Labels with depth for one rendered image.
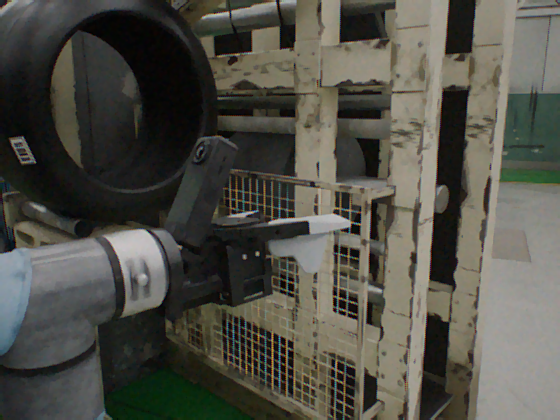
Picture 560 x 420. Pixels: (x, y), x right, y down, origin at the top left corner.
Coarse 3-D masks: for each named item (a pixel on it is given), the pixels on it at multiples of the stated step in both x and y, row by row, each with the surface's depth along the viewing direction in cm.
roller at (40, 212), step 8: (24, 208) 135; (32, 208) 132; (40, 208) 130; (48, 208) 128; (32, 216) 132; (40, 216) 128; (48, 216) 125; (56, 216) 122; (64, 216) 120; (72, 216) 119; (48, 224) 126; (56, 224) 121; (64, 224) 118; (72, 224) 116; (80, 224) 115; (88, 224) 116; (72, 232) 116; (80, 232) 115; (88, 232) 117
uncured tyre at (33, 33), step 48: (48, 0) 102; (96, 0) 106; (144, 0) 115; (0, 48) 99; (48, 48) 100; (144, 48) 146; (192, 48) 126; (0, 96) 99; (48, 96) 101; (144, 96) 151; (192, 96) 146; (0, 144) 103; (48, 144) 103; (144, 144) 152; (192, 144) 134; (48, 192) 108; (96, 192) 113; (144, 192) 122
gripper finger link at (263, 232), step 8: (256, 224) 49; (264, 224) 48; (272, 224) 48; (280, 224) 48; (288, 224) 48; (296, 224) 48; (304, 224) 49; (240, 232) 47; (248, 232) 47; (256, 232) 47; (264, 232) 47; (272, 232) 47; (280, 232) 48; (288, 232) 48; (296, 232) 49; (304, 232) 49; (256, 240) 47; (264, 240) 47
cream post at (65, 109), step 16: (64, 48) 142; (64, 64) 142; (64, 80) 143; (64, 96) 144; (64, 112) 144; (64, 128) 145; (64, 144) 146; (80, 144) 150; (80, 160) 150; (96, 336) 163
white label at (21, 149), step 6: (18, 138) 100; (12, 144) 101; (18, 144) 101; (24, 144) 100; (18, 150) 101; (24, 150) 101; (18, 156) 102; (24, 156) 102; (30, 156) 101; (24, 162) 103; (30, 162) 102
